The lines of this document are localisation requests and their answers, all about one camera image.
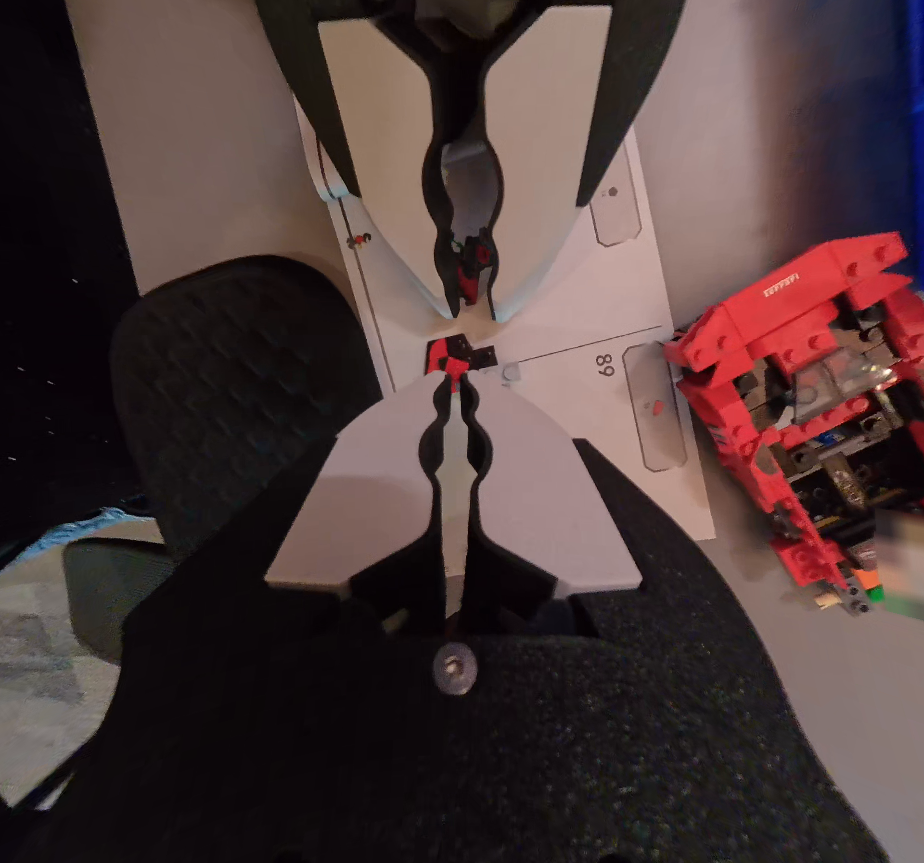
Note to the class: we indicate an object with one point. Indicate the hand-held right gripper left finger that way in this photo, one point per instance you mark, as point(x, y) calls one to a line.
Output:
point(346, 502)

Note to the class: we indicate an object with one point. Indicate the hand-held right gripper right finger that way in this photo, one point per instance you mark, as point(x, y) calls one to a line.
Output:
point(548, 509)

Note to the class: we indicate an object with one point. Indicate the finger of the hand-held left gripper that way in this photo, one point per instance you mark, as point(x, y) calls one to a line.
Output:
point(375, 120)
point(548, 120)

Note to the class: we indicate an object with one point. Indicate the small red black brick assembly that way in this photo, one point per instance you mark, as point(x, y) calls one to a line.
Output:
point(451, 354)

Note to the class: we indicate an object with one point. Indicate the white instruction booklet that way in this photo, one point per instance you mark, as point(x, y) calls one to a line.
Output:
point(577, 300)

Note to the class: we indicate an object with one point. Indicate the red toy brick car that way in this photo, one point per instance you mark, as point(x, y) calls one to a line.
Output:
point(758, 329)

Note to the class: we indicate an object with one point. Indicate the blue plastic bin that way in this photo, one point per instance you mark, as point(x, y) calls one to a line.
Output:
point(913, 84)

